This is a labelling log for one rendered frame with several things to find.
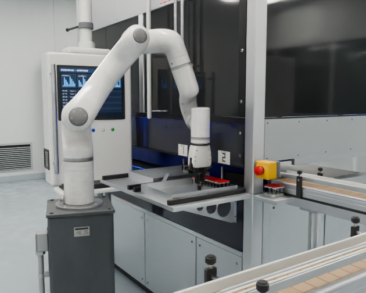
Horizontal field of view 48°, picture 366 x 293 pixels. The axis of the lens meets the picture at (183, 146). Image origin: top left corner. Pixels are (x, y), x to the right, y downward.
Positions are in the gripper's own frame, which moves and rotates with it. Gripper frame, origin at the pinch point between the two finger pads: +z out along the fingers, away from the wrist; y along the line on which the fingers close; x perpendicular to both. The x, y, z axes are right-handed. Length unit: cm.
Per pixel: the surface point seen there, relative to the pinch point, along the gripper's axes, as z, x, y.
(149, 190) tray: 4.3, -7.0, 22.0
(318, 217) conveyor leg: 13, 39, -32
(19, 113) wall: -14, -539, -43
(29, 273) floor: 94, -163, 37
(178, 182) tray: 3.8, -14.0, 2.2
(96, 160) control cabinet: 1, -83, 15
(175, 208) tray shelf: 6.5, 16.6, 23.6
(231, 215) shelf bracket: 17.4, 6.5, -13.2
